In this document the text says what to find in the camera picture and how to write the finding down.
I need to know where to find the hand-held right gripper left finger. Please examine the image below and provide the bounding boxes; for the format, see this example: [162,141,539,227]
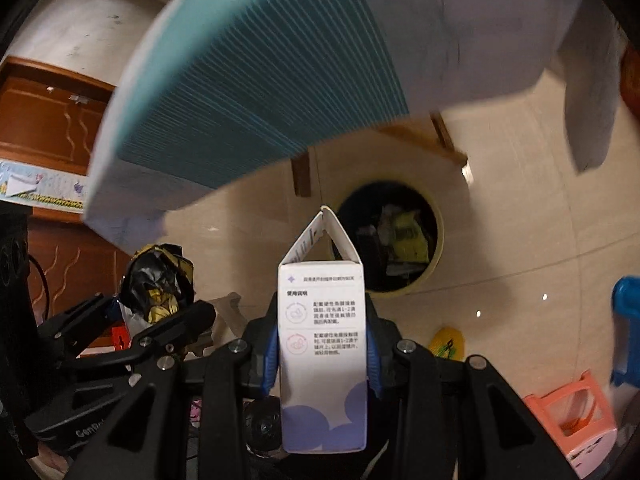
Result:
[65,290,281,480]

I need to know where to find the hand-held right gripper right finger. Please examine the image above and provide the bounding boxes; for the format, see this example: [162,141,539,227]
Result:
[365,292,581,480]

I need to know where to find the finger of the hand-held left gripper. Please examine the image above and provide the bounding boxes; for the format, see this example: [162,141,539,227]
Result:
[70,300,217,377]
[37,296,118,356]

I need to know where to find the black gold wrapper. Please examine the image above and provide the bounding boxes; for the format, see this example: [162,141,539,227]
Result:
[120,244,196,323]

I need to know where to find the white purple box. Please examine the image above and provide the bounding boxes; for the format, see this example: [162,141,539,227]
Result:
[277,206,368,453]

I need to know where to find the yellow snack wrapper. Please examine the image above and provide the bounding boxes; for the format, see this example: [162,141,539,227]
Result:
[390,210,431,266]

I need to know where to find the round trash bin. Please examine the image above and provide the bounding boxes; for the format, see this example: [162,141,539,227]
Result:
[332,178,446,300]

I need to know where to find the brown wooden door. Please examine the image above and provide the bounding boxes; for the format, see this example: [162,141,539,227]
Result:
[27,210,133,351]

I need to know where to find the yellow slipper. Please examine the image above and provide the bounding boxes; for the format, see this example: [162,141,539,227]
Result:
[429,327,466,361]

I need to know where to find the pink plastic stool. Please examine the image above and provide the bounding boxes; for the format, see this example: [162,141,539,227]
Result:
[522,370,618,478]

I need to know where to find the wooden table leg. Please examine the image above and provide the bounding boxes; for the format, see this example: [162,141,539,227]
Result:
[430,112,468,166]

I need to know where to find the blue plastic stool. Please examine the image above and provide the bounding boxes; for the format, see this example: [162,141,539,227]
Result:
[610,275,640,386]

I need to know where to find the leaf print striped tablecloth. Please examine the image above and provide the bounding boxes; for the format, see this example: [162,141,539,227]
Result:
[85,0,618,256]

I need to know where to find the giraffe wall poster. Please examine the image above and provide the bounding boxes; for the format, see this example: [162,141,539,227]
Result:
[0,160,88,211]

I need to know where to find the brown door with handle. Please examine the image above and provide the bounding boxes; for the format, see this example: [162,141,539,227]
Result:
[0,57,118,171]

